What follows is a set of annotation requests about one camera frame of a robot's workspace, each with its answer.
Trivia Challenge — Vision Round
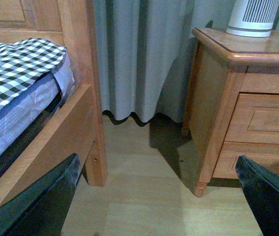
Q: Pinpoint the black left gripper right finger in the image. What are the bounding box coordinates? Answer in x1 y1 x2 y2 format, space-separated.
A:
235 155 279 236

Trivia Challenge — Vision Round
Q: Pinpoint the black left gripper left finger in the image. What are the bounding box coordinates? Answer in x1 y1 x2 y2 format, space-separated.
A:
0 153 80 236

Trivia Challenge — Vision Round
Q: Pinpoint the wooden drawer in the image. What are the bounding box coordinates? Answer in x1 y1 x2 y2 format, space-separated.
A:
225 93 279 145
213 142 279 178

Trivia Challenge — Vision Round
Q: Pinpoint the grey mattress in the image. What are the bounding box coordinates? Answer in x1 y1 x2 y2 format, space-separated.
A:
0 54 74 155

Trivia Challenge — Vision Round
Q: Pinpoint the wooden nightstand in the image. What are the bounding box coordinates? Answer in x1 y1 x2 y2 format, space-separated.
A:
182 28 279 197

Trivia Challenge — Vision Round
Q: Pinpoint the black white checkered sheet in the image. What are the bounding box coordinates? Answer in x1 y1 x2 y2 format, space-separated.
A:
0 38 66 111

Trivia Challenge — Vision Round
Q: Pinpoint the white cylindrical air purifier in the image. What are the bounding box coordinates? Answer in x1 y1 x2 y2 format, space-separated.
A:
226 0 279 37

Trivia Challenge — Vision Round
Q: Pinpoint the grey curtain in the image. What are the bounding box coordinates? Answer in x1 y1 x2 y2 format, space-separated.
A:
92 0 279 127

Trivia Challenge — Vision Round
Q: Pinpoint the wooden bed frame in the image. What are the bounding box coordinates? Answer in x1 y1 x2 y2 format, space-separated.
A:
0 0 108 206

